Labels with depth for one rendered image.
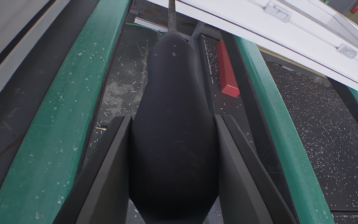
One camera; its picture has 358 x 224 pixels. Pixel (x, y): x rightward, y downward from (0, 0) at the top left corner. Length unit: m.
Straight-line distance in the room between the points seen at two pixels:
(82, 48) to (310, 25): 0.37
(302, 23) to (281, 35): 0.04
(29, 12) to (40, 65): 0.05
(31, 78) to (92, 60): 0.05
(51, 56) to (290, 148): 0.25
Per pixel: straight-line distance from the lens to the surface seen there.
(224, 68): 0.76
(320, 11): 0.99
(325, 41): 0.49
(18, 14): 0.22
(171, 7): 0.18
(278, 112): 0.27
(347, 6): 9.17
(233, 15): 0.37
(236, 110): 0.69
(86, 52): 0.20
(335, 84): 0.64
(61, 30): 0.25
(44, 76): 0.19
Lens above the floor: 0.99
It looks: 45 degrees down
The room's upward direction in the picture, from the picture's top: 33 degrees clockwise
